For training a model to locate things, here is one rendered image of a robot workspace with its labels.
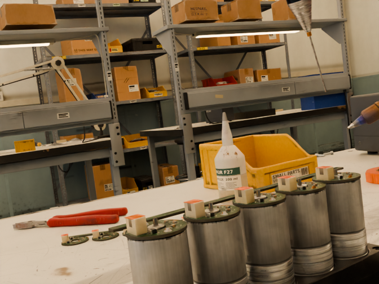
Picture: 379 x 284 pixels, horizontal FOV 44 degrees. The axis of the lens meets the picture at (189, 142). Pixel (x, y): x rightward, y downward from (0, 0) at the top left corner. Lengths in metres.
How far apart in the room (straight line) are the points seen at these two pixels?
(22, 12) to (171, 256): 2.45
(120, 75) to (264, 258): 4.23
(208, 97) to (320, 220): 2.58
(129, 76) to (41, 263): 4.07
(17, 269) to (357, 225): 0.26
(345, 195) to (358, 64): 6.24
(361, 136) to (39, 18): 2.06
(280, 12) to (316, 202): 3.16
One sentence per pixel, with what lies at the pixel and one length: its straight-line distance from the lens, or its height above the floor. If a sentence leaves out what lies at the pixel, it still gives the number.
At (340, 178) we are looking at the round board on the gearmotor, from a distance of 0.25.
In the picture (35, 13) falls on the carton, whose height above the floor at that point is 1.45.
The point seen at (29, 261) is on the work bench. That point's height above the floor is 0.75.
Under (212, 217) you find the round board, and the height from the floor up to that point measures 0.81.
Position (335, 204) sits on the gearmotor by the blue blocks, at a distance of 0.25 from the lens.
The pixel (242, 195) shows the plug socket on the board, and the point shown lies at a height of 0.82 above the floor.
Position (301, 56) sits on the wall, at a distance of 6.04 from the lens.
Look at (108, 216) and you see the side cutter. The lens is 0.50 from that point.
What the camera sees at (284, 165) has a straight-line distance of 0.56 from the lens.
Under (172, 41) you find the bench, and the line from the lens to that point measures 2.78.
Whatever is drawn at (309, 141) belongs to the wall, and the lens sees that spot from 6.02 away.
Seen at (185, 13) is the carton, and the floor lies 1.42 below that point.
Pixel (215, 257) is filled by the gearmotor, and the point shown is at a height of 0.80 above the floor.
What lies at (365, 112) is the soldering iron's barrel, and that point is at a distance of 0.25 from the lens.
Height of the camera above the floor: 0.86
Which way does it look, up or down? 4 degrees down
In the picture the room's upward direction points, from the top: 7 degrees counter-clockwise
